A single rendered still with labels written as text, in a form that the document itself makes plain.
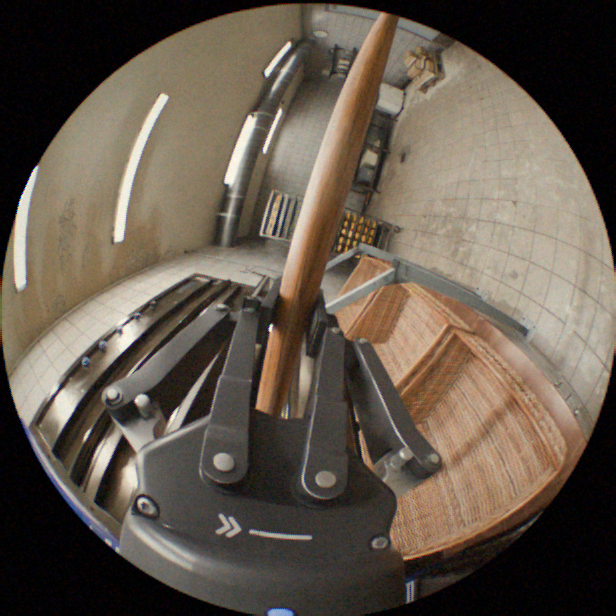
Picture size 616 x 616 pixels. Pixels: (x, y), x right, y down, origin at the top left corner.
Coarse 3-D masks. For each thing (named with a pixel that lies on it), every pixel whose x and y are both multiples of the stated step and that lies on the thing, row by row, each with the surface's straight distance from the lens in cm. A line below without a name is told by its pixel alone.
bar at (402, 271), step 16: (384, 256) 107; (384, 272) 59; (400, 272) 58; (416, 272) 60; (432, 272) 121; (368, 288) 57; (432, 288) 64; (448, 288) 68; (464, 288) 140; (480, 288) 158; (336, 304) 57; (480, 304) 81; (512, 320) 105; (528, 320) 131; (528, 336) 129; (288, 400) 34; (288, 416) 32
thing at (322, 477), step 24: (336, 336) 13; (336, 360) 11; (312, 384) 11; (336, 384) 10; (312, 408) 8; (336, 408) 8; (312, 432) 7; (336, 432) 7; (312, 456) 6; (336, 456) 6; (312, 480) 6; (336, 480) 6
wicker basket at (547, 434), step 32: (448, 352) 68; (480, 352) 59; (416, 384) 69; (448, 384) 79; (480, 384) 73; (512, 384) 55; (416, 416) 84; (448, 416) 81; (480, 416) 72; (512, 416) 66; (544, 416) 59; (448, 448) 81; (480, 448) 72; (512, 448) 66; (544, 448) 63; (448, 480) 81; (480, 480) 73; (544, 480) 52; (416, 512) 73; (480, 512) 75; (512, 512) 51; (416, 544) 72; (448, 544) 56
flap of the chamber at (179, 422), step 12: (264, 288) 151; (228, 348) 85; (216, 360) 74; (204, 372) 69; (216, 372) 75; (204, 384) 67; (216, 384) 76; (192, 396) 62; (204, 396) 68; (192, 408) 61; (204, 408) 69; (180, 420) 57; (192, 420) 62; (168, 432) 56
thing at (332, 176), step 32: (384, 32) 33; (384, 64) 25; (352, 96) 19; (352, 128) 17; (320, 160) 16; (352, 160) 16; (320, 192) 15; (320, 224) 15; (288, 256) 16; (320, 256) 15; (288, 288) 16; (288, 320) 16; (288, 352) 18; (288, 384) 21
